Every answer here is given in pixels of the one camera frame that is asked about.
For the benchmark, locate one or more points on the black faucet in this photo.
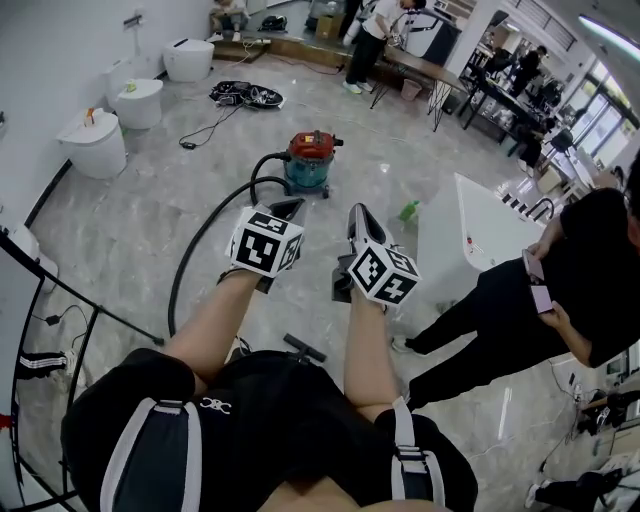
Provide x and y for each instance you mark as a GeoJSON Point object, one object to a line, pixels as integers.
{"type": "Point", "coordinates": [541, 206]}

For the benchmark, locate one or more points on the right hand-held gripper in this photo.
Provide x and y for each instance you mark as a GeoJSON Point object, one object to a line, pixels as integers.
{"type": "Point", "coordinates": [382, 275]}

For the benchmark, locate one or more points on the cardboard box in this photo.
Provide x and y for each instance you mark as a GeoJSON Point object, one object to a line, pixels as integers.
{"type": "Point", "coordinates": [327, 27]}

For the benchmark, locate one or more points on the black vacuum nozzle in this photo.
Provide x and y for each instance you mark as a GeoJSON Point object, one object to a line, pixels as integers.
{"type": "Point", "coordinates": [306, 347]}

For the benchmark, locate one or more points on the black and white appliance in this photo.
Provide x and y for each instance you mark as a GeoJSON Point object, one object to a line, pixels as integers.
{"type": "Point", "coordinates": [432, 37]}

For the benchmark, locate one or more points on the white counter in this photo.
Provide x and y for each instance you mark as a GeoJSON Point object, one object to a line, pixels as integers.
{"type": "Point", "coordinates": [492, 225]}

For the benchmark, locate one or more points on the red and teal vacuum canister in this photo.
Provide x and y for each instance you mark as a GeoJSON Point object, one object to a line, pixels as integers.
{"type": "Point", "coordinates": [311, 162]}

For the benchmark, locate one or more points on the green spray bottle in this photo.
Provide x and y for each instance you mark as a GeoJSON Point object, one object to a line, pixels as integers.
{"type": "Point", "coordinates": [409, 211]}

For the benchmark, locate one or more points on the white toilet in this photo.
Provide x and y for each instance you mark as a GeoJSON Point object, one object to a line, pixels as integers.
{"type": "Point", "coordinates": [189, 59]}
{"type": "Point", "coordinates": [95, 147]}
{"type": "Point", "coordinates": [137, 102]}

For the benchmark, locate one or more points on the person's right forearm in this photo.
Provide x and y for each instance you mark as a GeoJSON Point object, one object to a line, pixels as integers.
{"type": "Point", "coordinates": [367, 350]}

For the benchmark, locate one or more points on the pink waste bin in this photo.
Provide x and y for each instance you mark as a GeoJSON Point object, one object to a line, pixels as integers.
{"type": "Point", "coordinates": [411, 90]}

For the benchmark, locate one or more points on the pink phone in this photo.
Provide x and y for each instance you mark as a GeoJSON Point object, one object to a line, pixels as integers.
{"type": "Point", "coordinates": [533, 265]}
{"type": "Point", "coordinates": [541, 298]}

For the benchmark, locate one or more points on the black metal rack frame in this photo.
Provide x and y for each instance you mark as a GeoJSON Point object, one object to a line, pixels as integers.
{"type": "Point", "coordinates": [85, 345]}

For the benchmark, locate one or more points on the black backpack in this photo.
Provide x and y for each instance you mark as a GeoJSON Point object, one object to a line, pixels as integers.
{"type": "Point", "coordinates": [273, 23]}

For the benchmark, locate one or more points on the person's left forearm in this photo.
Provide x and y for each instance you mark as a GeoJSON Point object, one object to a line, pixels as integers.
{"type": "Point", "coordinates": [210, 325]}

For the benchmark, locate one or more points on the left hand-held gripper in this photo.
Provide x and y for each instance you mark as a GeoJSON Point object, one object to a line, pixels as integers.
{"type": "Point", "coordinates": [262, 247]}

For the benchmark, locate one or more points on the black long table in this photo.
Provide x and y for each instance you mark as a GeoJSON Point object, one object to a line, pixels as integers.
{"type": "Point", "coordinates": [500, 105]}

